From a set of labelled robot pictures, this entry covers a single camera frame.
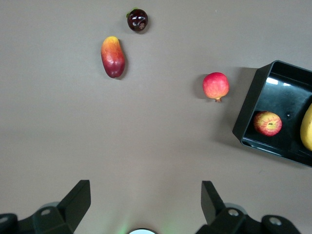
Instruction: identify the yellow banana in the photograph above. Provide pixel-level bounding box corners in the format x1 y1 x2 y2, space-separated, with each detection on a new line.
299 102 312 152

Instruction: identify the red yellow mango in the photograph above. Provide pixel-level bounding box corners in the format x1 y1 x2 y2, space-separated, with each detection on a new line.
100 36 126 79

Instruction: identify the red yellow apple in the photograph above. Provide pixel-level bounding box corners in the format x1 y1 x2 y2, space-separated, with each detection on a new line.
253 111 283 137

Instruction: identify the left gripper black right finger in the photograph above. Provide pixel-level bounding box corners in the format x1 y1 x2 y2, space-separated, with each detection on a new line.
195 180 303 234

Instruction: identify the red pomegranate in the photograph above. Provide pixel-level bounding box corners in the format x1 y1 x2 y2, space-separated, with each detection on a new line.
202 72 230 103

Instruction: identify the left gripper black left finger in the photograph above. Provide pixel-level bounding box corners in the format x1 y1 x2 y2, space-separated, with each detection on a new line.
0 179 91 234

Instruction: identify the dark purple mangosteen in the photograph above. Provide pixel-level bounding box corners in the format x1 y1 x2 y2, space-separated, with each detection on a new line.
126 7 149 33

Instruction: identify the black plastic box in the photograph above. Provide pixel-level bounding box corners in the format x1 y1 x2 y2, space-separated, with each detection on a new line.
232 60 312 168

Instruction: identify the brown table cover mat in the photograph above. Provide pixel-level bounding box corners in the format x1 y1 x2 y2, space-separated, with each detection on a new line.
0 0 312 234

